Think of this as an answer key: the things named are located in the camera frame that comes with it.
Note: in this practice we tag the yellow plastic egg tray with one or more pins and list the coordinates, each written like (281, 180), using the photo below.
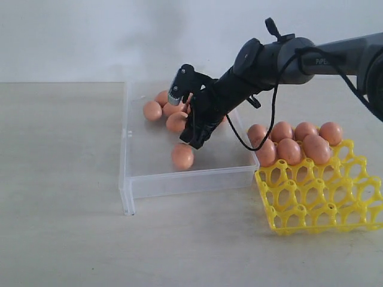
(339, 195)

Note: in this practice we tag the clear plastic storage box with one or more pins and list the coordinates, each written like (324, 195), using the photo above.
(154, 162)

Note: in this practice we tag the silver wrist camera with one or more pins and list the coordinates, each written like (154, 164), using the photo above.
(181, 85)

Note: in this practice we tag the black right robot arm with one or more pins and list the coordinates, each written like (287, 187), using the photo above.
(290, 60)

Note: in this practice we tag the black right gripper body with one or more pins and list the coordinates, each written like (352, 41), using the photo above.
(210, 105)

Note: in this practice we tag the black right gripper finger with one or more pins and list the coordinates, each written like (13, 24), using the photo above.
(200, 136)
(189, 135)

